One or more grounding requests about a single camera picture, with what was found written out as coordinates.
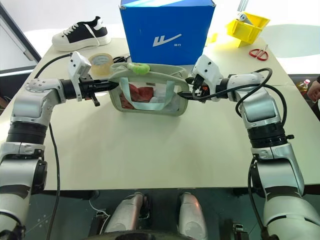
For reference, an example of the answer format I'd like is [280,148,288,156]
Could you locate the thin white cable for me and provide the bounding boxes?
[88,199,111,219]

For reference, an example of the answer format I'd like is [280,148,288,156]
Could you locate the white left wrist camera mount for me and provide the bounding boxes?
[67,51,93,102]

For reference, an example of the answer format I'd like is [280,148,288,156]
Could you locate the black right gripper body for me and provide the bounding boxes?
[191,73,211,103]

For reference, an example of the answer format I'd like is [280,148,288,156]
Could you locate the black and white sneaker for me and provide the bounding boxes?
[51,16,112,52]

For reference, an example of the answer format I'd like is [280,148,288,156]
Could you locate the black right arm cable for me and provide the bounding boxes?
[194,67,288,240]

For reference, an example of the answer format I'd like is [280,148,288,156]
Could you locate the yellow paper note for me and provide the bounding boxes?
[207,32,220,45]

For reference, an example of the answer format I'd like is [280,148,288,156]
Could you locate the silver right robot thigh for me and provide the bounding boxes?
[178,191,209,240]

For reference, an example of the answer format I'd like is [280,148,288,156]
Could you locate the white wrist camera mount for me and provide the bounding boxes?
[67,51,93,102]
[191,54,225,103]

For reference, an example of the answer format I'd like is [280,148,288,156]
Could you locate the clear packing tape roll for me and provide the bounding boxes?
[88,52,114,77]

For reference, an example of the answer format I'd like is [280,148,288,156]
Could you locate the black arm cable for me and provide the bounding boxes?
[194,67,288,240]
[34,52,74,240]

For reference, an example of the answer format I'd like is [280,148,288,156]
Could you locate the green plush keychain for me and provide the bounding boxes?
[127,62,151,76]

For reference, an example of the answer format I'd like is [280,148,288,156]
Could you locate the silver robot thigh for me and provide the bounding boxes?
[178,191,209,240]
[103,191,145,240]

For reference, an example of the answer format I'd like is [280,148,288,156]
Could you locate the yellow plastic bin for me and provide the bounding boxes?
[224,11,272,49]

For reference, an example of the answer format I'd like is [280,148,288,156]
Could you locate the blue cardboard shoe box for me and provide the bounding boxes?
[118,0,217,65]

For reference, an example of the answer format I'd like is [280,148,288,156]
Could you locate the green zip pouch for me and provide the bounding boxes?
[109,62,190,118]

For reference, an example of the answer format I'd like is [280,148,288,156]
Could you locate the black handled scissors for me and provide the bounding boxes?
[112,55,132,64]

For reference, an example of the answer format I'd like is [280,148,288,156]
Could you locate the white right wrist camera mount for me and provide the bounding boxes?
[191,54,225,103]

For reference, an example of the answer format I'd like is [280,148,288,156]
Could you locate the plastic bottle with yellow liquid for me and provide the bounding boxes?
[295,78,312,97]

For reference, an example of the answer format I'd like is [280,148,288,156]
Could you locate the silver left robot thigh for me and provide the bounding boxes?
[103,191,145,240]

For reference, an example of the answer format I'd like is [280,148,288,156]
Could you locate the dark rounded robot waist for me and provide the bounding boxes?
[86,227,226,240]

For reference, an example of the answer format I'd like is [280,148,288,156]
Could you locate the red cloth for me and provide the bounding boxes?
[120,83,157,110]

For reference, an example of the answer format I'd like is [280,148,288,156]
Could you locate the dark metal frame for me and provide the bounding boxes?
[0,0,43,76]

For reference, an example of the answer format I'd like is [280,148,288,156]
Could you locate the bystander person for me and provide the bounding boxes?
[306,74,320,102]

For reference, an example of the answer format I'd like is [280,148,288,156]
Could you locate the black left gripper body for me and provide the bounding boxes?
[79,76,97,101]

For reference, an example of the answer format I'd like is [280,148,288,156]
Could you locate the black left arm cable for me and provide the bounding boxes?
[34,52,74,240]

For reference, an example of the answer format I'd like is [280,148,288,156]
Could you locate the red handled scissors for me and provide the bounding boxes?
[248,44,270,62]

